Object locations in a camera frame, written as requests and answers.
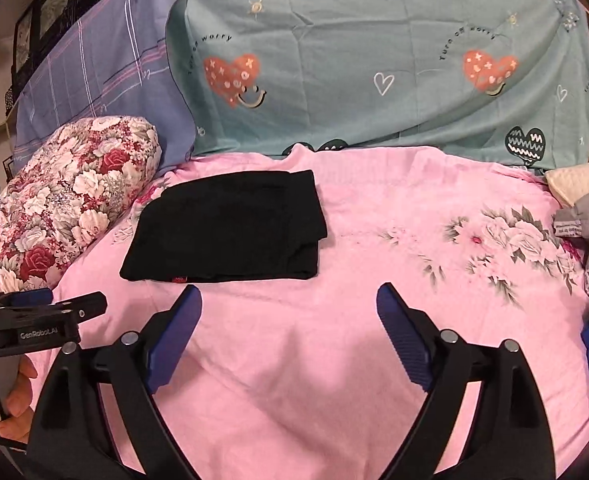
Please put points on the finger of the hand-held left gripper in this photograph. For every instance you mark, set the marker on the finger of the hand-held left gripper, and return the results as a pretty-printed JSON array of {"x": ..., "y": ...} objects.
[
  {"x": 79, "y": 306},
  {"x": 32, "y": 297}
]

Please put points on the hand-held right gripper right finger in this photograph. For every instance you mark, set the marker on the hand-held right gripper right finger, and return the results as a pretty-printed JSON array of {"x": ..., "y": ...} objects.
[{"x": 404, "y": 337}]

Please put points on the dark framed picture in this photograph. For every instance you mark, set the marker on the dark framed picture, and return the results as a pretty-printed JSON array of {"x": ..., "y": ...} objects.
[
  {"x": 55, "y": 5},
  {"x": 23, "y": 40}
]

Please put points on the pink floral bedsheet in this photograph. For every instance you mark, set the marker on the pink floral bedsheet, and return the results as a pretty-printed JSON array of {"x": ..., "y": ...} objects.
[{"x": 324, "y": 310}]

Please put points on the blue striped pillow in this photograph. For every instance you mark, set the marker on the blue striped pillow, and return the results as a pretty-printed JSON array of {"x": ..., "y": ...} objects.
[{"x": 99, "y": 75}]

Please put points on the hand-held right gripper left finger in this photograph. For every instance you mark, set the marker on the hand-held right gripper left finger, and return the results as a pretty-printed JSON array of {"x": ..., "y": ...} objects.
[{"x": 174, "y": 345}]

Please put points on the cream quilted cloth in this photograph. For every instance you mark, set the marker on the cream quilted cloth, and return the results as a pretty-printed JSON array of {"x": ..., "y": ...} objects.
[{"x": 574, "y": 182}]

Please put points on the black pants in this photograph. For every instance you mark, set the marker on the black pants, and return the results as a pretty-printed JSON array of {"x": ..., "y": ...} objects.
[{"x": 224, "y": 225}]

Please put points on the teal heart print blanket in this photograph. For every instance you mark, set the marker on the teal heart print blanket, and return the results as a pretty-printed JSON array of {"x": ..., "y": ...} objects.
[{"x": 349, "y": 60}]

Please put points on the person's left hand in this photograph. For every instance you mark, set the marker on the person's left hand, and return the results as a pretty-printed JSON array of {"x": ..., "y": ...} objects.
[{"x": 19, "y": 400}]

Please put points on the floral red white pillow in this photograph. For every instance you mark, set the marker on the floral red white pillow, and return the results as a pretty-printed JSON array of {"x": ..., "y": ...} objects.
[{"x": 74, "y": 195}]

